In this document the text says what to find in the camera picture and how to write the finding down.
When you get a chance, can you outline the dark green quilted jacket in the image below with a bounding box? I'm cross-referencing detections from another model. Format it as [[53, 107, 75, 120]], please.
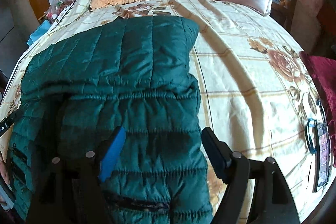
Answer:
[[7, 16, 213, 223]]

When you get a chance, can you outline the cream floral bed quilt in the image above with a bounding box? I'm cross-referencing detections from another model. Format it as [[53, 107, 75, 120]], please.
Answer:
[[1, 0, 328, 221]]

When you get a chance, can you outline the dark red velvet blanket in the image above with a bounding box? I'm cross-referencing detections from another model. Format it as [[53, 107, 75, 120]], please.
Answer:
[[299, 52, 336, 157]]

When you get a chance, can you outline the light blue cloth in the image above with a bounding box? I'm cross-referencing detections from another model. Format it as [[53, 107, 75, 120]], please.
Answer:
[[27, 19, 51, 46]]

